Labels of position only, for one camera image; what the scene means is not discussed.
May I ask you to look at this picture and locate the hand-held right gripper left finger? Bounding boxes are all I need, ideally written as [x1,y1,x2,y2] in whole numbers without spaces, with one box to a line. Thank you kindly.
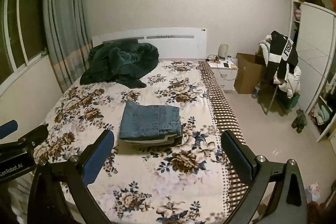
[27,130,115,224]

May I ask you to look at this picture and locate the folded grey pants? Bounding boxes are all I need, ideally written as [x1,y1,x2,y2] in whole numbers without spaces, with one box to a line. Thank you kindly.
[168,132,185,146]

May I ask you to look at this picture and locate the white wardrobe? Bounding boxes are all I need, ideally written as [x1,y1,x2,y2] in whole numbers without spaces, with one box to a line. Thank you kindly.
[287,0,336,143]

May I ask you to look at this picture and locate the white framed window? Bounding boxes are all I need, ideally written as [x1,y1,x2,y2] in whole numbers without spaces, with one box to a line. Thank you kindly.
[0,0,49,93]

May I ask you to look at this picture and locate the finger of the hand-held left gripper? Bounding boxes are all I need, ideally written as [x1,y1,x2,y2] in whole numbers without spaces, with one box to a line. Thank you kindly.
[0,124,49,153]
[0,120,18,139]

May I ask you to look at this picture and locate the teal folded cloth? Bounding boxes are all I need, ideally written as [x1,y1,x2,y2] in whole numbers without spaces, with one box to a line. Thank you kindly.
[316,103,332,122]

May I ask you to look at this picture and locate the white nightstand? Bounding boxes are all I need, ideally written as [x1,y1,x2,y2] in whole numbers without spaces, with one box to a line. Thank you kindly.
[206,60,239,92]

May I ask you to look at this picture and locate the blue jeans pants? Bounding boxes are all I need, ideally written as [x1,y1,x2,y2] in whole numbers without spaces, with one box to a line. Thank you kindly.
[119,101,182,141]

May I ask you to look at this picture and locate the large brown cardboard box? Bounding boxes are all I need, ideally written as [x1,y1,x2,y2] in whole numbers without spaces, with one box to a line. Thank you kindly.
[234,53,266,94]

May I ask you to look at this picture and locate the beige table lamp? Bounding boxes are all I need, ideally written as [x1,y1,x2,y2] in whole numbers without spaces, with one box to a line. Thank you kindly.
[219,43,229,61]

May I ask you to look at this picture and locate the metal chair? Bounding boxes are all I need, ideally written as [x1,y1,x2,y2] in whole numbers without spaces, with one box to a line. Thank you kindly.
[259,43,301,115]

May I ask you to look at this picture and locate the plastic water bottle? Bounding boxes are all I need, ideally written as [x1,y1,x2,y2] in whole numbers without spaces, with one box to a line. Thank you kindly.
[251,81,261,99]

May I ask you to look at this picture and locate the teal storage box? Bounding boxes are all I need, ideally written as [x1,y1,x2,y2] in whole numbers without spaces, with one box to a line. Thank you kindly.
[285,93,301,109]

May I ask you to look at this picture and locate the pink printed packet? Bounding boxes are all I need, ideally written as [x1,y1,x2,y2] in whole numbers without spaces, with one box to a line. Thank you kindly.
[306,182,322,203]

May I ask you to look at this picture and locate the grey-green curtain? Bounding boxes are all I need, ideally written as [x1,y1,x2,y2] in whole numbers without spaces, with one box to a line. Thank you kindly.
[42,0,92,93]

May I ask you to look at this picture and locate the white bed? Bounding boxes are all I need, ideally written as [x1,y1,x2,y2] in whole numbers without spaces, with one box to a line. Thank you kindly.
[34,27,250,224]

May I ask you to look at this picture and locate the black and white jacket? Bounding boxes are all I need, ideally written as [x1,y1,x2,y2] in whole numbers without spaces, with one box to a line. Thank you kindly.
[266,30,299,81]

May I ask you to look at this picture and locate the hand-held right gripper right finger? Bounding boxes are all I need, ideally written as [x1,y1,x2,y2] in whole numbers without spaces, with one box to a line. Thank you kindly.
[221,130,307,224]

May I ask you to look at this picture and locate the folded white pants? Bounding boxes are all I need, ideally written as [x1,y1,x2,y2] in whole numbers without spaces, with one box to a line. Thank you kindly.
[123,135,174,146]

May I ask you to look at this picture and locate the dark green blanket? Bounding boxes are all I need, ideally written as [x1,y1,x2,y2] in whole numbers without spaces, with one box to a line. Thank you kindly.
[80,39,160,88]

